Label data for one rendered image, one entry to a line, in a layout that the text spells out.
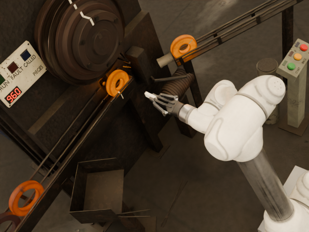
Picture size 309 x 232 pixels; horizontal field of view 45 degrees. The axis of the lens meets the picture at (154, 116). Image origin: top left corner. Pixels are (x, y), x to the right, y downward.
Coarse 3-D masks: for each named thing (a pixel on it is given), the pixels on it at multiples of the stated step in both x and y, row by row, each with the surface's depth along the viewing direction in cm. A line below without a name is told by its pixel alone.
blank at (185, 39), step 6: (180, 36) 210; (186, 36) 210; (192, 36) 213; (174, 42) 211; (180, 42) 210; (186, 42) 212; (192, 42) 213; (174, 48) 212; (186, 48) 218; (192, 48) 216; (174, 54) 215; (180, 54) 217
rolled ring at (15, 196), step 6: (30, 180) 185; (18, 186) 180; (24, 186) 180; (30, 186) 183; (36, 186) 186; (42, 186) 189; (12, 192) 179; (18, 192) 178; (36, 192) 190; (12, 198) 178; (18, 198) 179; (36, 198) 190; (12, 204) 178; (30, 204) 190; (12, 210) 179; (18, 210) 182; (24, 210) 185
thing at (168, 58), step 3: (168, 54) 216; (171, 54) 216; (162, 57) 217; (165, 57) 216; (168, 57) 216; (171, 57) 215; (159, 60) 216; (162, 60) 216; (165, 60) 216; (168, 60) 216; (171, 60) 217; (159, 63) 216; (162, 63) 216; (165, 63) 217; (168, 63) 218; (162, 66) 218
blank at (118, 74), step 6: (114, 72) 203; (120, 72) 204; (108, 78) 202; (114, 78) 202; (120, 78) 206; (126, 78) 210; (108, 84) 202; (114, 84) 204; (120, 84) 211; (108, 90) 204; (114, 90) 206
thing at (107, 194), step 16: (96, 160) 182; (112, 160) 182; (80, 176) 185; (96, 176) 190; (112, 176) 188; (80, 192) 182; (96, 192) 186; (112, 192) 183; (80, 208) 180; (96, 208) 181; (112, 208) 179; (128, 208) 207; (128, 224) 211; (144, 224) 233
